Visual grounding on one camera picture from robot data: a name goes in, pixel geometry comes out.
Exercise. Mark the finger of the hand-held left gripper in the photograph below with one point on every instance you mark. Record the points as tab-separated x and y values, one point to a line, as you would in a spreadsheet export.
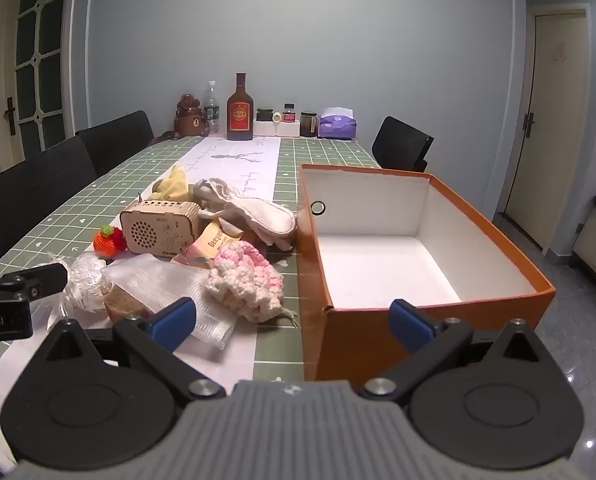
45	280

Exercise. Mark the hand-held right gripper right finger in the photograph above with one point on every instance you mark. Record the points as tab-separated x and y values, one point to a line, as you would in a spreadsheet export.
409	322

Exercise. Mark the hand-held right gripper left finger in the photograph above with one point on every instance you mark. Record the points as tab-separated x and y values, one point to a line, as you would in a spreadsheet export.
173	321

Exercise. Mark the orange cardboard box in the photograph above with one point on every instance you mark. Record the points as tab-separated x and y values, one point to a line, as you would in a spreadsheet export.
378	265

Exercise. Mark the clear bag with brown sponge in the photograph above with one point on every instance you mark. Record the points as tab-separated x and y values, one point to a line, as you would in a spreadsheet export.
177	285

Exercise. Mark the crumpled clear plastic bag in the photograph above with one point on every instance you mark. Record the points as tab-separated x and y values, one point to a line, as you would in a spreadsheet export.
85	285

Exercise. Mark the black chair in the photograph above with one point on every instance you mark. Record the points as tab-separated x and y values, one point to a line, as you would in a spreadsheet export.
117	142
32	195
400	145

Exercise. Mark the red crocheted strawberry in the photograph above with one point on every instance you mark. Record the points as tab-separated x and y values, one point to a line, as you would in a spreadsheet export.
108	241

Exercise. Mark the pink white crocheted pouch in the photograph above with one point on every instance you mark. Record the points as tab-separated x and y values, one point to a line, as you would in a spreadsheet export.
245	280

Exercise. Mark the orange snack packet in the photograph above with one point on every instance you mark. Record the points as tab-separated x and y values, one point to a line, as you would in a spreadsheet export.
212	242

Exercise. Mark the wooden radio box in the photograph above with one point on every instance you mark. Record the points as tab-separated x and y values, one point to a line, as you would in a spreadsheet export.
160	230

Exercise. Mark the beige fabric glove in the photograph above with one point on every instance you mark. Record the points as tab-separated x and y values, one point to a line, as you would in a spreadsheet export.
258	212

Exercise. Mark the yellow cloth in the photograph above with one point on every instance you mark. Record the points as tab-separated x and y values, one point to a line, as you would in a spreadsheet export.
175	182

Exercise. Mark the white printed table runner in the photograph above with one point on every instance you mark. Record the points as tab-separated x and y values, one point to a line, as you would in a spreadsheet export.
243	160

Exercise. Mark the green checked tablecloth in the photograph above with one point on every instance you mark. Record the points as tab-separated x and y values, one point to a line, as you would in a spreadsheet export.
323	152

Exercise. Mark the glass panel door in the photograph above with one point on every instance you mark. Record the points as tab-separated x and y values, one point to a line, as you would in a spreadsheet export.
32	60

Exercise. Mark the purple tissue pack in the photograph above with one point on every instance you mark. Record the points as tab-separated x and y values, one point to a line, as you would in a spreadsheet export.
337	125

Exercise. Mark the white small box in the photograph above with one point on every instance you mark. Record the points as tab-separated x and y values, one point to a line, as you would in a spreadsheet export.
289	129
266	128

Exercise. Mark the brown liquor bottle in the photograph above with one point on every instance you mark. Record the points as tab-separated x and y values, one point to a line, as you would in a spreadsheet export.
240	117

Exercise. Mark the clear water bottle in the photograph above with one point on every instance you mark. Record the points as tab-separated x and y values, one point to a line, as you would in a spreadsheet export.
211	110

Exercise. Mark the dark glass jar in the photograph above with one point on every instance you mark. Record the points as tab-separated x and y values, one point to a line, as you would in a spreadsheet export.
308	124

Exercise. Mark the black lidded jar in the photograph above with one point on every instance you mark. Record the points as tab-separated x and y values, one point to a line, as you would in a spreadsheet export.
265	114

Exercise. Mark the white tape roll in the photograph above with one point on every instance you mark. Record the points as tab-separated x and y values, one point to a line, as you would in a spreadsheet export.
277	117

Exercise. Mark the small red label bottle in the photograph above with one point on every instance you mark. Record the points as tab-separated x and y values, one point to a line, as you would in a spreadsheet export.
289	113

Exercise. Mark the cream wooden door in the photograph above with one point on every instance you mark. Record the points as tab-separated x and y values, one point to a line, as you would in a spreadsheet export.
553	125

